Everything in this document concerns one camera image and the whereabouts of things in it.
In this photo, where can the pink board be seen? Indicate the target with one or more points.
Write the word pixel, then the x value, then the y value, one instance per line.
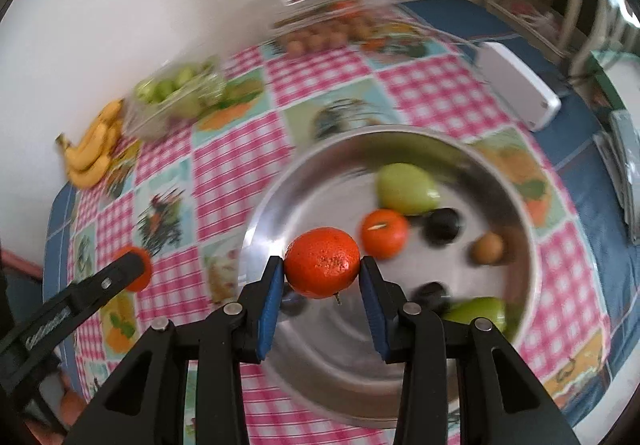
pixel 20 265

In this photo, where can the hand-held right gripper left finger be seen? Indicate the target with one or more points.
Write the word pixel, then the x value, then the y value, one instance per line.
pixel 270 307

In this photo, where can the pink checked printed tablecloth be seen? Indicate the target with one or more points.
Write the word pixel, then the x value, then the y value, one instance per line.
pixel 415 90

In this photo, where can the round metal plate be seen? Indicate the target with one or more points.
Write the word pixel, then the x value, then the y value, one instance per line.
pixel 330 205

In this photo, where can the white wooden chair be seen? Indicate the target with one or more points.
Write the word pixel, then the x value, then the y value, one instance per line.
pixel 577 0

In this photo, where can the orange tangerine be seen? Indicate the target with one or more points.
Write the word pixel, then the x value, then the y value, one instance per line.
pixel 385 235
pixel 322 262
pixel 144 277

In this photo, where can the dark purple plum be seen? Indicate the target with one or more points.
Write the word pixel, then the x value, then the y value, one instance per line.
pixel 430 295
pixel 442 225
pixel 292 302

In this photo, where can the small green mango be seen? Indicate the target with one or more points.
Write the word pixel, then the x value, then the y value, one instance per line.
pixel 475 312

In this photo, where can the yellow banana bunch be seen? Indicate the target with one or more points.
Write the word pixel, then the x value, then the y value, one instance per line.
pixel 92 160

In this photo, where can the white plastic device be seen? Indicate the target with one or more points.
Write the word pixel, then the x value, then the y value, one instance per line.
pixel 515 80

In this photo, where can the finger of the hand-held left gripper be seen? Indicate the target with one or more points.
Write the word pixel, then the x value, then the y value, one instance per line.
pixel 107 282

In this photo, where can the blue tablecloth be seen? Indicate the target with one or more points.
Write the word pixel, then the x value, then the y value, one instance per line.
pixel 565 145

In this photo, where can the grey packet stack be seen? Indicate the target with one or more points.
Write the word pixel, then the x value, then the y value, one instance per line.
pixel 625 165

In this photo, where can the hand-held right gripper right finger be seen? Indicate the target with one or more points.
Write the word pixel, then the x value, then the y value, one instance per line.
pixel 374 307

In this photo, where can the brown kiwi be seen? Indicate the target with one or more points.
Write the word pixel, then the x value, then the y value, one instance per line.
pixel 487 248

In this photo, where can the bag of brown longans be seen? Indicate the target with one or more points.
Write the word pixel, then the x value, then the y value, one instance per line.
pixel 320 37

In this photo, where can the large green mango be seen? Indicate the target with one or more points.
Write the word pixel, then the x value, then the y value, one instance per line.
pixel 405 190

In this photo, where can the plastic bag of green fruit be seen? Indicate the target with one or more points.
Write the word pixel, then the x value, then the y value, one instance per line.
pixel 165 90

